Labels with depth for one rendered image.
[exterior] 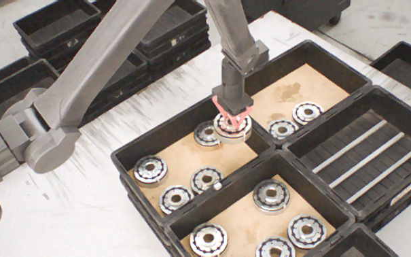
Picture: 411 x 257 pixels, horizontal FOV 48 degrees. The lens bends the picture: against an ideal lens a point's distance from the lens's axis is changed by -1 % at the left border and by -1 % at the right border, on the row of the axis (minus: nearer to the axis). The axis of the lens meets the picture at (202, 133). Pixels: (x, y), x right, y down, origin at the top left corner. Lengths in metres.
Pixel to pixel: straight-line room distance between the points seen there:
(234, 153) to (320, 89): 0.40
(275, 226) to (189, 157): 0.35
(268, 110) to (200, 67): 0.47
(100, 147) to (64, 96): 1.02
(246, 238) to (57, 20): 1.90
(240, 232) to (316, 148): 0.37
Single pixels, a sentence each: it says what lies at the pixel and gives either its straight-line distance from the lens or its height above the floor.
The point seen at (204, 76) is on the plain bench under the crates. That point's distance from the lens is 1.89.
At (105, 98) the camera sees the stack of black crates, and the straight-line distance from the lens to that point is 2.33.
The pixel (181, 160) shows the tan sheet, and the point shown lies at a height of 0.83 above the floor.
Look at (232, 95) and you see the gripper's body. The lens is 1.15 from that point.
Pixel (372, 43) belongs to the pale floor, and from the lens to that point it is 3.19.
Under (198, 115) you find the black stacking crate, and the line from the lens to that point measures 1.49.
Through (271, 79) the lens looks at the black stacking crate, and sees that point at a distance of 1.64.
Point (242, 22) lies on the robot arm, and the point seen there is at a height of 1.43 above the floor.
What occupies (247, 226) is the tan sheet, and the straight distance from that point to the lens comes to 1.31.
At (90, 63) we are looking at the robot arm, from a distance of 0.70.
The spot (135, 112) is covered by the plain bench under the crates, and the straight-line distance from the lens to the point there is 1.81.
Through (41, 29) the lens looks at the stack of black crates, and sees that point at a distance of 2.79.
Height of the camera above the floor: 1.98
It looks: 49 degrees down
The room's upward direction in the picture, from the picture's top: 9 degrees counter-clockwise
